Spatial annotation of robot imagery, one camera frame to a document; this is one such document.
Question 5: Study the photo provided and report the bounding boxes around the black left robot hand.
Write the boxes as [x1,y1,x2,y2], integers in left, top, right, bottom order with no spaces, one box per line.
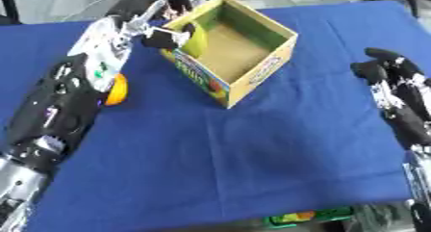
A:
[0,0,195,176]

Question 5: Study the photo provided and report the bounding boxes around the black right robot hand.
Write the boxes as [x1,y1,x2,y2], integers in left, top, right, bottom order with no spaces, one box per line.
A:
[348,47,431,149]

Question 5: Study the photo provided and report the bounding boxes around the yellow-green toy fruit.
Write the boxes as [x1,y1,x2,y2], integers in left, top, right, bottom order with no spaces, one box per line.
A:
[180,21,211,59]

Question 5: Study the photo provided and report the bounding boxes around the tan cardboard box green inside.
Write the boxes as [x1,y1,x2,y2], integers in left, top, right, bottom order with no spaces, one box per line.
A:
[158,0,300,110]

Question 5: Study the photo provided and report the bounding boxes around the orange toy fruit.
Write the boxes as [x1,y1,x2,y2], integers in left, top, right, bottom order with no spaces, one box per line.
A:
[102,73,130,107]

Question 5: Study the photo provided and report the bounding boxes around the green and yellow crate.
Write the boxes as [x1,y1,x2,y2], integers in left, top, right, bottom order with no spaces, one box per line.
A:
[261,206,357,229]

